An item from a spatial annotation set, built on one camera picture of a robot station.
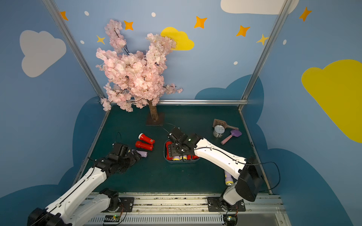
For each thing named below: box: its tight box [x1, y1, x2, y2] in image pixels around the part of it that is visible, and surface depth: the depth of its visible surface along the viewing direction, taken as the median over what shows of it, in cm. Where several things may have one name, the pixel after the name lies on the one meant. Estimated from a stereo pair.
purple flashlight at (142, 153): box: [135, 149, 149, 158], surface depth 92 cm
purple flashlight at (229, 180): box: [224, 169, 234, 186], surface depth 82 cm
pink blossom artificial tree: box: [96, 19, 183, 126], surface depth 73 cm
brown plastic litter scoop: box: [212, 118, 239, 130], surface depth 113 cm
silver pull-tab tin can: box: [213, 125, 226, 138], surface depth 103 cm
